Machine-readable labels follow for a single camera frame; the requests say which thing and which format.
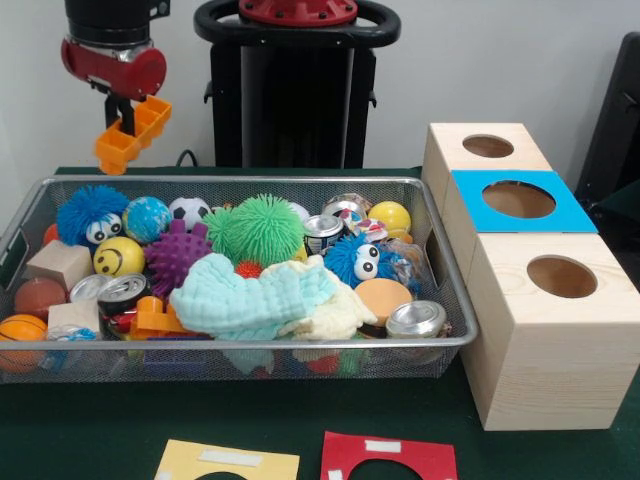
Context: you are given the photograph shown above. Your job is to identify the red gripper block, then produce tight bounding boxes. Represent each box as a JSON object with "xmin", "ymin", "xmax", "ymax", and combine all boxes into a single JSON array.
[{"xmin": 60, "ymin": 37, "xmax": 168, "ymax": 138}]

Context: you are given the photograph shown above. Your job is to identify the orange toy building brick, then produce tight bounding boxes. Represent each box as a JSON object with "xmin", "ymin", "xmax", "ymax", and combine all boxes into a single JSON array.
[
  {"xmin": 130, "ymin": 295, "xmax": 191, "ymax": 341},
  {"xmin": 94, "ymin": 95, "xmax": 173, "ymax": 176}
]

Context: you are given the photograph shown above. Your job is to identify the mint green cloth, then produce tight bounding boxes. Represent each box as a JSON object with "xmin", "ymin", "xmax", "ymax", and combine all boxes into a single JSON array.
[{"xmin": 169, "ymin": 252, "xmax": 334, "ymax": 341}]

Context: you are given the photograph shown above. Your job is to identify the cream white cloth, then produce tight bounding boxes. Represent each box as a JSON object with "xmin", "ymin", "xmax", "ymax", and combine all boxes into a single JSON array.
[{"xmin": 259, "ymin": 254, "xmax": 379, "ymax": 341}]

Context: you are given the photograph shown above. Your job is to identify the yellow card with round hole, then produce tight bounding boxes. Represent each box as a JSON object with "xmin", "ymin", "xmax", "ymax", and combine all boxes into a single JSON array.
[{"xmin": 153, "ymin": 438, "xmax": 301, "ymax": 480}]

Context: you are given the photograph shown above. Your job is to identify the red card with round hole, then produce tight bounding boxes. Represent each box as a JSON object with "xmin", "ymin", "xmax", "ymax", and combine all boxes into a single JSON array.
[{"xmin": 319, "ymin": 430, "xmax": 459, "ymax": 480}]

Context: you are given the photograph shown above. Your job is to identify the wooden box with three holes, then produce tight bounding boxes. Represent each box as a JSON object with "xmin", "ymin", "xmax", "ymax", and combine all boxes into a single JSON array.
[{"xmin": 422, "ymin": 122, "xmax": 640, "ymax": 431}]

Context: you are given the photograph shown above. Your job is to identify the blue fuzzy ball with eyes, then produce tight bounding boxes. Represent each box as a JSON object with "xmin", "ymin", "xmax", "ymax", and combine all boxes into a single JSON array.
[
  {"xmin": 55, "ymin": 184, "xmax": 130, "ymax": 246},
  {"xmin": 323, "ymin": 232, "xmax": 401, "ymax": 290}
]

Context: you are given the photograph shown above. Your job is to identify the yellow smiley face ball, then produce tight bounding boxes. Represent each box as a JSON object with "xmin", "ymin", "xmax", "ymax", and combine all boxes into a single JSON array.
[{"xmin": 92, "ymin": 235, "xmax": 146, "ymax": 277}]

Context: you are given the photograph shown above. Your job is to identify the purple spiky ball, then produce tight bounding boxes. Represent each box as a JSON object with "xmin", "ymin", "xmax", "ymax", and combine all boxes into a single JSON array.
[{"xmin": 143, "ymin": 219, "xmax": 214, "ymax": 301}]

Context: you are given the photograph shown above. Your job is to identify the green fuzzy ball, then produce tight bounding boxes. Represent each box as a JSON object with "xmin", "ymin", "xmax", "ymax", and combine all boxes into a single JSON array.
[{"xmin": 203, "ymin": 194, "xmax": 306, "ymax": 266}]

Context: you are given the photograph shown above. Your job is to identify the blue label drink can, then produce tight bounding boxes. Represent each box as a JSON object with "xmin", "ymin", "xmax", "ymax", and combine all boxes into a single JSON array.
[{"xmin": 303, "ymin": 214, "xmax": 346, "ymax": 257}]

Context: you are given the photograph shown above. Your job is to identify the plain yellow ball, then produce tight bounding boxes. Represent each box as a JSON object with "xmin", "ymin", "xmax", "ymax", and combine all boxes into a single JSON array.
[{"xmin": 368, "ymin": 200, "xmax": 413, "ymax": 237}]

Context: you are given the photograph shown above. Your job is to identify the black chair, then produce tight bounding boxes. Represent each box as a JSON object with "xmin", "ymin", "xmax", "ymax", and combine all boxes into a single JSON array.
[{"xmin": 574, "ymin": 32, "xmax": 640, "ymax": 201}]

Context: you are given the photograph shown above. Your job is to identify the black pedestal with red base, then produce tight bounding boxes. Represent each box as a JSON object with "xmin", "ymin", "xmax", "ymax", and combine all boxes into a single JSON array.
[{"xmin": 193, "ymin": 0, "xmax": 401, "ymax": 170}]

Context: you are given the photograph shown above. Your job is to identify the silver wire mesh bin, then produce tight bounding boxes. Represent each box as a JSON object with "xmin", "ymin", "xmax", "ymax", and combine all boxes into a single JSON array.
[{"xmin": 0, "ymin": 174, "xmax": 480, "ymax": 385}]

